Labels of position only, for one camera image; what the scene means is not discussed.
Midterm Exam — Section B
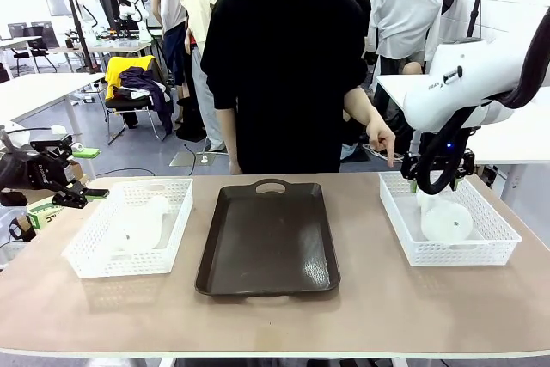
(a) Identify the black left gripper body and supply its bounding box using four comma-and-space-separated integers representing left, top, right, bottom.
0, 151, 66, 192

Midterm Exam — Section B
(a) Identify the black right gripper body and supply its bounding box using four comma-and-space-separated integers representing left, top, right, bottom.
400, 128, 476, 182

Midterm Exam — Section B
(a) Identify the translucent white conical flask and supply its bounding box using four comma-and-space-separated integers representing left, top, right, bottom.
101, 194, 170, 254
415, 189, 474, 243

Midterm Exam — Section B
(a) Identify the person's left forearm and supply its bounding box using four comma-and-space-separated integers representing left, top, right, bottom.
343, 86, 382, 130

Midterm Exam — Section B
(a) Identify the person's left hand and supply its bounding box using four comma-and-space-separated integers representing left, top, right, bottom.
364, 119, 397, 168

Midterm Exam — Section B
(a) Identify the small cardboard box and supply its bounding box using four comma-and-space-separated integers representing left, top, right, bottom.
63, 160, 90, 185

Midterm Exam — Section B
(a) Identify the green and white carton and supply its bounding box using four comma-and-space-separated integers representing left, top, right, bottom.
26, 198, 66, 233

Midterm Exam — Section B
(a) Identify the white table with grey legs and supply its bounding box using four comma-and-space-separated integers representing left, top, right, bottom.
0, 71, 107, 138

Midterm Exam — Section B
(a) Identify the white perforated plastic basket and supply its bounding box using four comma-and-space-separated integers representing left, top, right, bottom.
61, 177, 195, 280
378, 170, 524, 267

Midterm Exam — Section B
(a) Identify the black metal chair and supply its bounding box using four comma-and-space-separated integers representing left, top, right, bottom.
104, 94, 169, 146

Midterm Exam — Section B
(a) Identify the yellow cloth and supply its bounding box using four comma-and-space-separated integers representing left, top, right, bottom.
104, 55, 156, 101

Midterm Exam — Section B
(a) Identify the dark purple clothes pile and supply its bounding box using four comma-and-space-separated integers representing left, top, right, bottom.
119, 66, 175, 137

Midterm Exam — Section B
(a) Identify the black office chair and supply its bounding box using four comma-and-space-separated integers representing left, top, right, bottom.
7, 21, 59, 75

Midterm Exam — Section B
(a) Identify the wooden background desk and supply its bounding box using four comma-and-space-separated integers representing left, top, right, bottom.
46, 38, 154, 72

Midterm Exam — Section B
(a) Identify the black tripod stand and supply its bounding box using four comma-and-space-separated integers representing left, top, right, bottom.
59, 0, 101, 75

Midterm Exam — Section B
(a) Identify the grey floor plate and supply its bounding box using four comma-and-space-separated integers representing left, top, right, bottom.
168, 150, 229, 168

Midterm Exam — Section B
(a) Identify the dark brown plastic tray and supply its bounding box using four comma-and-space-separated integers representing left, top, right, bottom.
194, 178, 342, 298

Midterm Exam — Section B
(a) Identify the black light stand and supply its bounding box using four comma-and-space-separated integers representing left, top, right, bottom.
465, 0, 492, 40

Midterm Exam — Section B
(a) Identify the mannequin with white shirt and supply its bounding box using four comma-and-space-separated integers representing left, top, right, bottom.
369, 0, 444, 76

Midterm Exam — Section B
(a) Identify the person in black sweater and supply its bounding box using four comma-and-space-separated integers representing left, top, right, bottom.
199, 0, 369, 176

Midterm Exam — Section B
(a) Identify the mannequin with white tank top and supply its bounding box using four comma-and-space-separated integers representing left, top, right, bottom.
150, 0, 193, 124

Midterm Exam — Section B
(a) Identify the mannequin with cream jacket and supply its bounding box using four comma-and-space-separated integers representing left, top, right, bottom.
180, 0, 229, 154

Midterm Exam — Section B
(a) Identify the black corrugated cable hose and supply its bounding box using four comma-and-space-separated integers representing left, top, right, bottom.
415, 8, 550, 197

